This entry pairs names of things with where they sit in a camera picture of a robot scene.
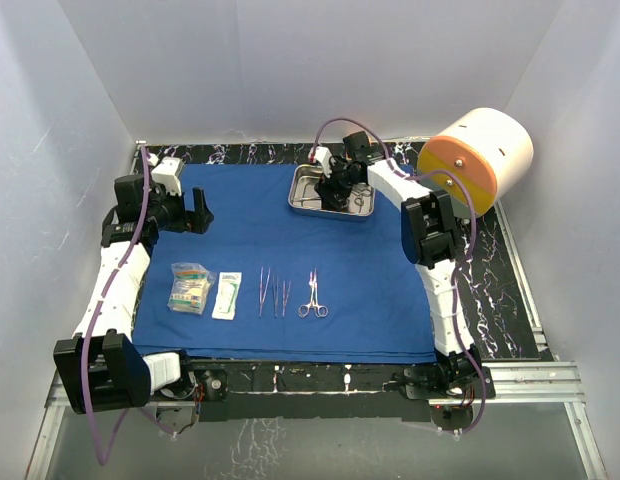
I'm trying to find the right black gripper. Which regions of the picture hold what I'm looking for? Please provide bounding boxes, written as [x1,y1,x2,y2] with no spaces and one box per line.
[315,158,362,211]

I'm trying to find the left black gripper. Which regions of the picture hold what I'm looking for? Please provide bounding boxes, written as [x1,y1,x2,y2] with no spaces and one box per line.
[146,182,213,235]

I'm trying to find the metal instrument tray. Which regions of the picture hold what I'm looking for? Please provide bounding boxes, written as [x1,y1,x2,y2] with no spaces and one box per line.
[288,165,375,222]

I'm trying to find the green packaged surgical supplies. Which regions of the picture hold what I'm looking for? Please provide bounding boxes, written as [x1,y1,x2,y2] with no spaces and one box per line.
[167,262,217,316]

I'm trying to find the glove packet teal orange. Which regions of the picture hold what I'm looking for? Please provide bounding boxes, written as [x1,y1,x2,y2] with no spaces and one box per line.
[168,264,211,312]

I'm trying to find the white suture packet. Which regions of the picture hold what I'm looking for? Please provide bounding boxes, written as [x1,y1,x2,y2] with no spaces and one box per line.
[212,272,242,321]

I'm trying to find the blue surgical drape cloth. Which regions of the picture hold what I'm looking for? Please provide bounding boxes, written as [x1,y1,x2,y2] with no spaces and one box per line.
[133,165,435,364]

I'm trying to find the steel forceps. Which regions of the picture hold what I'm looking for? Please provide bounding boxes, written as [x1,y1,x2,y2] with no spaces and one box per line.
[272,275,279,318]
[282,281,291,317]
[259,267,271,316]

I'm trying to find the steel hemostat clamp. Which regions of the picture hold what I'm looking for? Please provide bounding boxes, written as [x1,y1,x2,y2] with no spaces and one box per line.
[298,269,329,318]

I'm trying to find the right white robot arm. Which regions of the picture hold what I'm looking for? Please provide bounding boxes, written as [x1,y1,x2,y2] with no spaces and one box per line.
[308,131,484,397]

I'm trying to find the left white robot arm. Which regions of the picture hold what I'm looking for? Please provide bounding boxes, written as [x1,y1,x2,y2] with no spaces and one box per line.
[53,174,214,414]

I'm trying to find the white cylindrical drawer container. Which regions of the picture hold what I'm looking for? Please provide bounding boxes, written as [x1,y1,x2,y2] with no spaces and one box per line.
[416,107,534,219]

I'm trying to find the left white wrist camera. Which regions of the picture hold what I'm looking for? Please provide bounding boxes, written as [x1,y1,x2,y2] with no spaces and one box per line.
[148,153,184,196]

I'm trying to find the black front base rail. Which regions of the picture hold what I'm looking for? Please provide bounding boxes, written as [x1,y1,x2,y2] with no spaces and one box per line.
[139,362,491,424]

